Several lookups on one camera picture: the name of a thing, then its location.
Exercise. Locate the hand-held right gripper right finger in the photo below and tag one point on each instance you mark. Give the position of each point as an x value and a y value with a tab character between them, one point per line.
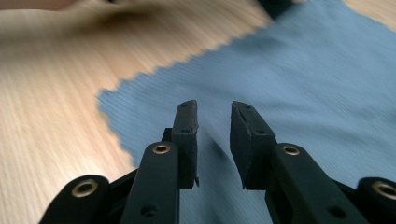
280	174

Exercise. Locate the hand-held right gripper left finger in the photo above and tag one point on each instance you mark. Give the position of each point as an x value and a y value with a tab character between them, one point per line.
162	174

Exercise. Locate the blue-grey cloth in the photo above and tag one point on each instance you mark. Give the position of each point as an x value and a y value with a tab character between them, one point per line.
280	77

